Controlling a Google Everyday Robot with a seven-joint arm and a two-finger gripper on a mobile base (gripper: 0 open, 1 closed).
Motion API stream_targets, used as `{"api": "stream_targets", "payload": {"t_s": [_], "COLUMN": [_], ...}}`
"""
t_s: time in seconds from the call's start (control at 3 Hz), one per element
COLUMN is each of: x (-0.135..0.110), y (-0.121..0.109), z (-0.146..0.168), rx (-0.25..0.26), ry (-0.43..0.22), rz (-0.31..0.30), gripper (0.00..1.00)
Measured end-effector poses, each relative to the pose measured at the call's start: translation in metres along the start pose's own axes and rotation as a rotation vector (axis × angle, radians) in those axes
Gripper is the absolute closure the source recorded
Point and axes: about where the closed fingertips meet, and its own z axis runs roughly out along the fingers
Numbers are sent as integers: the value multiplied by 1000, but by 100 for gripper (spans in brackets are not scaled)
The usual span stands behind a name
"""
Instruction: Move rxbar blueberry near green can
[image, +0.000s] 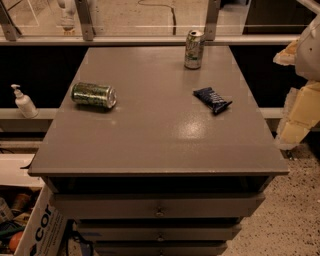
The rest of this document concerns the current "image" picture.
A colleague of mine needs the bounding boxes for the drawer knob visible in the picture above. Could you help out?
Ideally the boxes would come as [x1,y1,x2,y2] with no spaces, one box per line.
[155,207,165,217]
[157,235,165,242]

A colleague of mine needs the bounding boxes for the upright white green can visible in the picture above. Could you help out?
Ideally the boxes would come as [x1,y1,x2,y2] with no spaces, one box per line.
[184,30,205,69]

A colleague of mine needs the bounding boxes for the white pump lotion bottle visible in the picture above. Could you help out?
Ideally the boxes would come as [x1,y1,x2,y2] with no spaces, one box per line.
[11,84,38,118]

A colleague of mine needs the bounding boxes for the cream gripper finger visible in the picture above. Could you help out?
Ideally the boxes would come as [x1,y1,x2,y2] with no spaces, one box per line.
[275,81,320,150]
[273,39,298,66]

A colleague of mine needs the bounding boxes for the grey drawer cabinet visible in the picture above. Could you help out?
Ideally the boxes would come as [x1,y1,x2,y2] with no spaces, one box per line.
[29,46,287,256]

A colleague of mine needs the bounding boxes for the black floor cable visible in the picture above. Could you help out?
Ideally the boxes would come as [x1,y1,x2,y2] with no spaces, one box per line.
[137,0,178,36]

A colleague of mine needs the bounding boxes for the blue rxbar blueberry wrapper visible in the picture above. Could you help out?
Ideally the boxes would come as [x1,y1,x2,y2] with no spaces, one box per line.
[193,87,232,115]

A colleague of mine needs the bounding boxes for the top drawer knob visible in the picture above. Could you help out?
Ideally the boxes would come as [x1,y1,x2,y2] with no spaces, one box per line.
[155,207,165,217]

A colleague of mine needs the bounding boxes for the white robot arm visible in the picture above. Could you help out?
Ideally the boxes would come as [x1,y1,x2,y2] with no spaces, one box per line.
[273,15,320,150]

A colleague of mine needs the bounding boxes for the orange ball in box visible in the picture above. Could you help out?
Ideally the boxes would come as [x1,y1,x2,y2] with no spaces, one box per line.
[9,231,23,252]

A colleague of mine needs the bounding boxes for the white cardboard box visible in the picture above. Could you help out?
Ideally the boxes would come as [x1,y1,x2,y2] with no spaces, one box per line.
[0,186,67,256]

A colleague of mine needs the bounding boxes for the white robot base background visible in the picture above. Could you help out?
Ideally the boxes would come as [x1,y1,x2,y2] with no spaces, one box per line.
[57,0,76,34]

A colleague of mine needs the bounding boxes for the green can sideways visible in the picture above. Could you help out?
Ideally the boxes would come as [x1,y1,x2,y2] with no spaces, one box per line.
[70,82,117,109]

